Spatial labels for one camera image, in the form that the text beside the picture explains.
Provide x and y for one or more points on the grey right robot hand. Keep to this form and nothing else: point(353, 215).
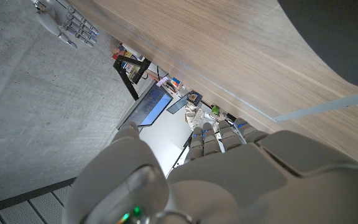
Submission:
point(61, 21)

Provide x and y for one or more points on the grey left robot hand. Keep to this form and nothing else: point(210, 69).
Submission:
point(244, 186)

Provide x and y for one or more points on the green ball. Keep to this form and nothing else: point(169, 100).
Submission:
point(215, 109)

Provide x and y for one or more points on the flat white box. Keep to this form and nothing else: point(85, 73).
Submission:
point(137, 57)

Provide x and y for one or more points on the small printed box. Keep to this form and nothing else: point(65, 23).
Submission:
point(194, 97)

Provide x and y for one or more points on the silver laptop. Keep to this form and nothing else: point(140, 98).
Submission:
point(177, 105)

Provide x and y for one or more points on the lilac paper note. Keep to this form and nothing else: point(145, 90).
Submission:
point(162, 81)

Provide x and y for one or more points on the dark computer monitor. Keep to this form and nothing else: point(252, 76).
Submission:
point(149, 107)

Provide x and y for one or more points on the colourful puzzle cube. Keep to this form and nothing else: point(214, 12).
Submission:
point(175, 82)

